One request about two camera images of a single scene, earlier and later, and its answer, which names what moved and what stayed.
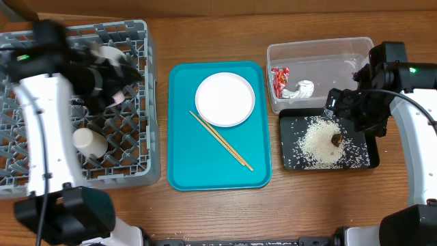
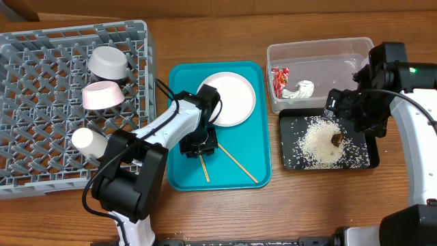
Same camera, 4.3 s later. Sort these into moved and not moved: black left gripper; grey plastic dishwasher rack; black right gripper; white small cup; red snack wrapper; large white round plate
Moved: black left gripper
Not moved: black right gripper; white small cup; large white round plate; red snack wrapper; grey plastic dishwasher rack
